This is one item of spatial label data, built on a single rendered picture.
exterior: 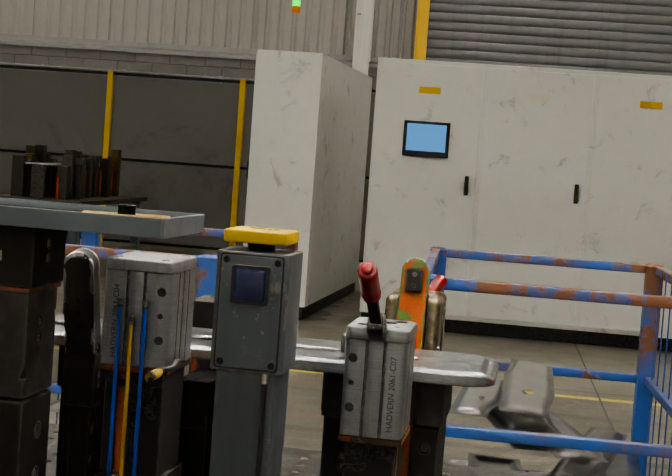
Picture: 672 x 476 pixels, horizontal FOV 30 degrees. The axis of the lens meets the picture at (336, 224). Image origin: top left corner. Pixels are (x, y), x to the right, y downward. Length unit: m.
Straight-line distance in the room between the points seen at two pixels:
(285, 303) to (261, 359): 0.06
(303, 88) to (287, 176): 0.67
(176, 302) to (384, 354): 0.23
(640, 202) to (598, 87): 0.89
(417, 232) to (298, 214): 0.90
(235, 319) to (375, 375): 0.21
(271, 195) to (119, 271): 8.07
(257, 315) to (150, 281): 0.22
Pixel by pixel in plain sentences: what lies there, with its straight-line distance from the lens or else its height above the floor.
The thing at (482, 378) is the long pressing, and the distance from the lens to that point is 1.43.
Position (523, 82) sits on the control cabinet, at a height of 1.88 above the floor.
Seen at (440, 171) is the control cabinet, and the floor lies 1.19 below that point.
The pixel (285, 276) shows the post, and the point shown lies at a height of 1.12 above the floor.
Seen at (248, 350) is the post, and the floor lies 1.05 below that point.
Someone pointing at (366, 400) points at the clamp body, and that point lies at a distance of 1.32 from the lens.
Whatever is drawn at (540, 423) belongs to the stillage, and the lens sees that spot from 3.66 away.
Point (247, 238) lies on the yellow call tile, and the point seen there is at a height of 1.15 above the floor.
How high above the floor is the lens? 1.23
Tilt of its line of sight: 3 degrees down
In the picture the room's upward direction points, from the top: 4 degrees clockwise
